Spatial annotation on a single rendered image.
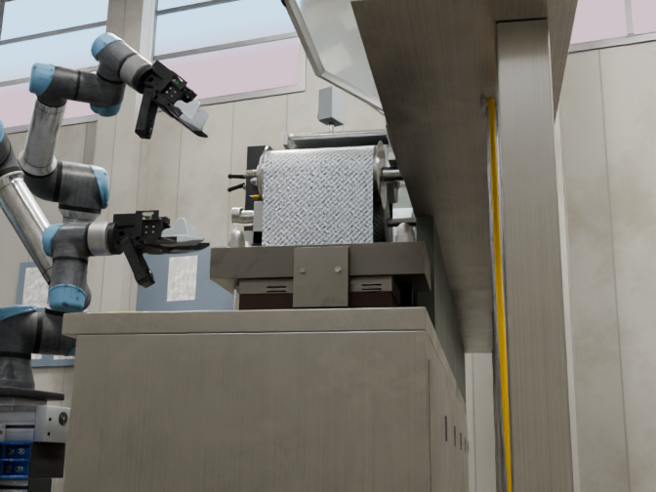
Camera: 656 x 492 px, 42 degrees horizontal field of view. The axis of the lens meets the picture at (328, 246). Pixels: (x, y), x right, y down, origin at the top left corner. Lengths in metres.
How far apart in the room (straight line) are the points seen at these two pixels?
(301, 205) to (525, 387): 0.98
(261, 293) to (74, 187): 0.97
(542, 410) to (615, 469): 3.95
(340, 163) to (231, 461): 0.68
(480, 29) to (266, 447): 0.78
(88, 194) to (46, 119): 0.30
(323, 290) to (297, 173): 0.38
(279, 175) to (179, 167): 4.18
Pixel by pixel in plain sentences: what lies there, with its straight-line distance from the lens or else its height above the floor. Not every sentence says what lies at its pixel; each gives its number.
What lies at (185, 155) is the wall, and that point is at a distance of 6.00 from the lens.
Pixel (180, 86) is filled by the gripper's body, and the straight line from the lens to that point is 1.99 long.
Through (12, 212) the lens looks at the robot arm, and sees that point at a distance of 2.09.
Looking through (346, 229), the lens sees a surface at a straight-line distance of 1.76.
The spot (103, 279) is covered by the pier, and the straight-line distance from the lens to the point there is 5.82.
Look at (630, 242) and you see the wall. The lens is 5.00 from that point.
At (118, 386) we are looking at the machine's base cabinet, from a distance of 1.56.
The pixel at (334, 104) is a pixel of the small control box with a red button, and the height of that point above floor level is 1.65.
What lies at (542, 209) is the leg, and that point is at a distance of 0.95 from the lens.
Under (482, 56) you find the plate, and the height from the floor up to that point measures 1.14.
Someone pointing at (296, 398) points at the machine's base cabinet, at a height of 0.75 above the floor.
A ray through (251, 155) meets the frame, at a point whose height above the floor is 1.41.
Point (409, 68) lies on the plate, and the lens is 1.14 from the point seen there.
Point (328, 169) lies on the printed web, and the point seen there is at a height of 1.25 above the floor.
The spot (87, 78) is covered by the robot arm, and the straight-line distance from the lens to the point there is 2.15.
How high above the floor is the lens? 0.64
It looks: 14 degrees up
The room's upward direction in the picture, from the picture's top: 1 degrees clockwise
